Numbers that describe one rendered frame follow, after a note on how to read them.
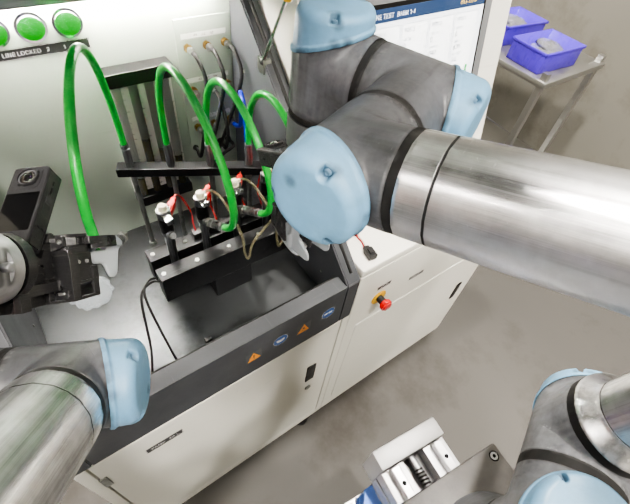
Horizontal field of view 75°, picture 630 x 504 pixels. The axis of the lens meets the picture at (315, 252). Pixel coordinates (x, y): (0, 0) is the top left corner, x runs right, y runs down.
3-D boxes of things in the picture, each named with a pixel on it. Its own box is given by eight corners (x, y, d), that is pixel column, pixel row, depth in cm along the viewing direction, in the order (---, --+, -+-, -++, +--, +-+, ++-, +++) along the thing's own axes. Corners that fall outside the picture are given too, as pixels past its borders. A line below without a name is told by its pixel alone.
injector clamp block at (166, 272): (172, 317, 100) (161, 281, 88) (156, 289, 105) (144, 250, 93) (289, 262, 115) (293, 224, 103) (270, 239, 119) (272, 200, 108)
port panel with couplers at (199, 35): (196, 151, 107) (178, 25, 84) (190, 144, 109) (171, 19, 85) (240, 138, 113) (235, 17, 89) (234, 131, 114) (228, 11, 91)
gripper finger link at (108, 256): (122, 273, 64) (79, 282, 54) (117, 235, 63) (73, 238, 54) (140, 271, 63) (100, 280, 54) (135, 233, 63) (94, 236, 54)
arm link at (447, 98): (428, 201, 35) (321, 148, 38) (472, 143, 41) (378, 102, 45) (463, 119, 29) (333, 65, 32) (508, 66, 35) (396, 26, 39)
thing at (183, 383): (93, 466, 81) (64, 443, 69) (86, 446, 83) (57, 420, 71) (338, 321, 108) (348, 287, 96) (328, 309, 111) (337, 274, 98)
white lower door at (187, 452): (154, 522, 133) (86, 474, 81) (151, 515, 134) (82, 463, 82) (316, 411, 161) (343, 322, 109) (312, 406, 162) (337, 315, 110)
